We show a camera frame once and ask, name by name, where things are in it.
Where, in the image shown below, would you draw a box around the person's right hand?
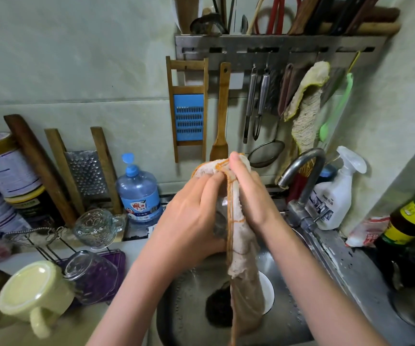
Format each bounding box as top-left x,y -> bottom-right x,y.
228,152 -> 284,238

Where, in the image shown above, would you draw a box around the person's left hand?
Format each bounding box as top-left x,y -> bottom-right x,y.
146,171 -> 229,274

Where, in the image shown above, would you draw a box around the beige dish cloth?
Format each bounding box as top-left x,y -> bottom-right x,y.
192,153 -> 266,346

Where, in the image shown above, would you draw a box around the small clear glass cup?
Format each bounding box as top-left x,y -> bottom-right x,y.
73,208 -> 128,248

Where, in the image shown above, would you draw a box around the yellow mug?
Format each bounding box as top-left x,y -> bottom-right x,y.
0,260 -> 75,339

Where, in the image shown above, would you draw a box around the person's left forearm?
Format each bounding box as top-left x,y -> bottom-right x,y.
86,259 -> 187,346

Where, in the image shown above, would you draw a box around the person's right forearm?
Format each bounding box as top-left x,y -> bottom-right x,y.
261,223 -> 389,346

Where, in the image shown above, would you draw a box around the red container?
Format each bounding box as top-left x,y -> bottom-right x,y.
287,171 -> 309,205

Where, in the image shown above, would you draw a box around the mesh strainer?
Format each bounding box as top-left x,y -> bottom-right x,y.
248,63 -> 295,169

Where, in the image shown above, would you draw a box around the metal faucet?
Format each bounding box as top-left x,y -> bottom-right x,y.
276,148 -> 327,228

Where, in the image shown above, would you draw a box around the small blue water bottle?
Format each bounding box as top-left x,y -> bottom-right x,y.
115,153 -> 162,225

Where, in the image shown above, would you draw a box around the blue capped bottle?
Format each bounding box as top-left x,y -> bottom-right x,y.
317,164 -> 338,183

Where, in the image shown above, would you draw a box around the purple plastic tray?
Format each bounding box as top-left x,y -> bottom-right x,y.
42,248 -> 128,303

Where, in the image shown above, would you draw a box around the white spray bottle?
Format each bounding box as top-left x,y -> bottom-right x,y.
307,145 -> 368,231

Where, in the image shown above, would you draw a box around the wooden spatula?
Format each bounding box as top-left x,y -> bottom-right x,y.
209,62 -> 232,162

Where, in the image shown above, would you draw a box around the metal peeler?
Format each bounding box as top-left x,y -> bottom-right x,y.
242,66 -> 259,146
252,66 -> 272,141

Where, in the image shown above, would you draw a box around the white plate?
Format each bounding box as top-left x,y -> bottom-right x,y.
258,270 -> 276,316

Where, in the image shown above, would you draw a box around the wooden slicer with blue blade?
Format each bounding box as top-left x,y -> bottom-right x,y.
166,56 -> 210,164

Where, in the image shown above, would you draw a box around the stainless steel sink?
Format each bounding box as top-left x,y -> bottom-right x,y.
153,194 -> 415,346

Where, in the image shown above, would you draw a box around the wooden framed metal grater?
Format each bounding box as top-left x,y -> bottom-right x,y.
45,126 -> 124,215

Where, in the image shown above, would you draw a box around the pink and white plastic bag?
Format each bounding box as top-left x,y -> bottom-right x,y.
345,214 -> 392,248

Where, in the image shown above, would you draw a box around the wooden rolling pin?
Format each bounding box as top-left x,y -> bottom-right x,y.
3,114 -> 79,226

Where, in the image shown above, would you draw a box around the dark bottle with yellow label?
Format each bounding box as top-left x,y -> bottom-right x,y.
380,184 -> 415,246

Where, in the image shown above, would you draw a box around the dark metal ladle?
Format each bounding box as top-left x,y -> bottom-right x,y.
189,12 -> 227,36

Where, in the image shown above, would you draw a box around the stack of labelled tin cans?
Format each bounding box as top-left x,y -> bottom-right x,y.
0,132 -> 53,235

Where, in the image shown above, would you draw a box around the bundle of dark chopsticks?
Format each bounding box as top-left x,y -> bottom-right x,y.
209,0 -> 239,35

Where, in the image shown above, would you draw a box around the wooden scoop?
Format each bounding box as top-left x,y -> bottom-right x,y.
174,0 -> 201,35

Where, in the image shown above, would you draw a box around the black wire scourer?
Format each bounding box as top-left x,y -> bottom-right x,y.
205,284 -> 233,329

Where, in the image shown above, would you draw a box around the wall mounted metal utensil rack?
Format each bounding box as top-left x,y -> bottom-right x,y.
174,32 -> 390,73

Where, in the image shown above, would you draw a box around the metal wire cup rack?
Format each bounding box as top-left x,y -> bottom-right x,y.
2,223 -> 128,307

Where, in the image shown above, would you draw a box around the red handled scissors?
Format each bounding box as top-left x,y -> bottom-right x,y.
251,0 -> 302,35

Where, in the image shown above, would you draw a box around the brown handled knife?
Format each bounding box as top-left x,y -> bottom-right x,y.
288,0 -> 324,35
344,0 -> 383,35

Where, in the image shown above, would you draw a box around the black handled knife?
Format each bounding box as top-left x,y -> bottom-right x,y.
305,0 -> 338,35
329,0 -> 367,35

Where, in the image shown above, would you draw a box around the light wooden handle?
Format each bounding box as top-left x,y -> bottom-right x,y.
319,21 -> 403,37

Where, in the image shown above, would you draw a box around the dark wooden handle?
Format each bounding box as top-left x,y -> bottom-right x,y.
333,2 -> 402,23

